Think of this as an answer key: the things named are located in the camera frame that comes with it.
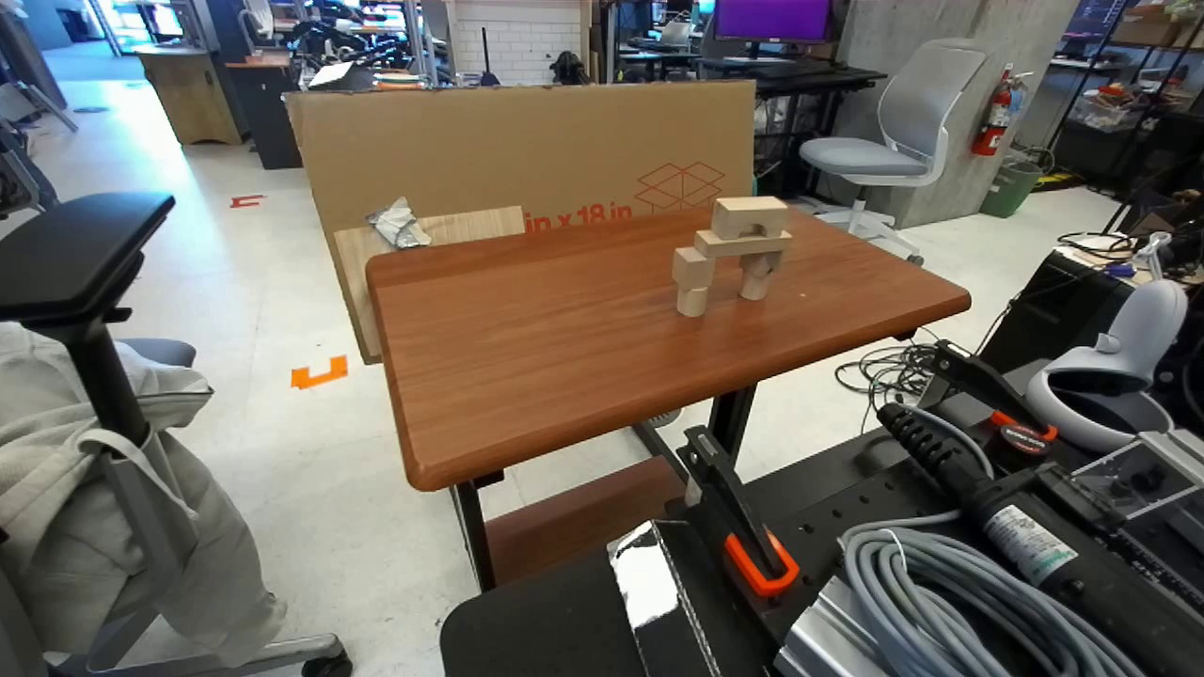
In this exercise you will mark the purple computer monitor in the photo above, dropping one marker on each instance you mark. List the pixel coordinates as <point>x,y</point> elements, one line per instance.
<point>771,15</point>

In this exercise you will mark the black chair armrest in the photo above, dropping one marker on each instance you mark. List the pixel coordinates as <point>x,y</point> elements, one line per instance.
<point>68,250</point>

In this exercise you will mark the brown wood panel under table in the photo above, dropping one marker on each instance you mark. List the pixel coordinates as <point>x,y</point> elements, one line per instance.
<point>586,513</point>

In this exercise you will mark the wooden cabinet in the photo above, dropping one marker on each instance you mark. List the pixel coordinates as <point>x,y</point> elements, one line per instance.
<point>193,98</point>

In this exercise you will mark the light grey jacket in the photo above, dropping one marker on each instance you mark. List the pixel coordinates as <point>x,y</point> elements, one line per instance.
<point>78,500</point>

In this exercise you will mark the black storage shelf rack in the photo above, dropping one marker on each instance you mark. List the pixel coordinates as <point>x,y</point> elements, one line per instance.
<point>1131,116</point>

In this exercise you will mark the clear plastic box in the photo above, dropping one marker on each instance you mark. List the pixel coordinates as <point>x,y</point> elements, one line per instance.
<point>1133,475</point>

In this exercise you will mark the large brown cardboard sheet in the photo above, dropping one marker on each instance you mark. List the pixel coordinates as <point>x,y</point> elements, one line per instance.
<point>500,152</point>

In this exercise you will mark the green bin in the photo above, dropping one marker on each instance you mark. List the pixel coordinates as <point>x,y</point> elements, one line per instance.
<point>1011,189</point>

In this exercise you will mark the black table leg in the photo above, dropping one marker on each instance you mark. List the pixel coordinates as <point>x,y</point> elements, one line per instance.
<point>475,532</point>
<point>731,423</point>

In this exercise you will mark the silver aluminium extrusion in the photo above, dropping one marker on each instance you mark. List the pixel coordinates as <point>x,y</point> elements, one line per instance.
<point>820,642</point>

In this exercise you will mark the notched wooden block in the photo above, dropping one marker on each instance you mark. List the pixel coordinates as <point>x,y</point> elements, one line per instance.
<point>751,211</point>

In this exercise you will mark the shiny metal bracket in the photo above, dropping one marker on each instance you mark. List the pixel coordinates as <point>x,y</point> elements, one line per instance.
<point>646,588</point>

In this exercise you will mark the wooden pillar block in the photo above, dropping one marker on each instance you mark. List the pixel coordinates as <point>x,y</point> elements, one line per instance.
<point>758,280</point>
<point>691,286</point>

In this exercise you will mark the black cabinet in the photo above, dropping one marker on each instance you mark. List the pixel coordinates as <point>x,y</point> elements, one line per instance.
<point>266,116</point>

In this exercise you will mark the white mesh office chair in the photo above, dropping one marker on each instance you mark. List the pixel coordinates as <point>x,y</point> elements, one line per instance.
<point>924,116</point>

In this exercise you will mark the white plastic bag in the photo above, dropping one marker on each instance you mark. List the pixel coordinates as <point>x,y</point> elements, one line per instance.
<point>401,225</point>

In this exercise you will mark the red fire extinguisher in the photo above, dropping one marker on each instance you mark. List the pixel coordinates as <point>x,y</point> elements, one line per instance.
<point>1000,117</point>

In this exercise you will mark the black controller box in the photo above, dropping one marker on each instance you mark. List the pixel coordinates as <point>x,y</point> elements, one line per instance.
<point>1054,312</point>

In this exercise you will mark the wooden bridge block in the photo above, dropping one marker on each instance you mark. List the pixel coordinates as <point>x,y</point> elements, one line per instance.
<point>740,246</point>

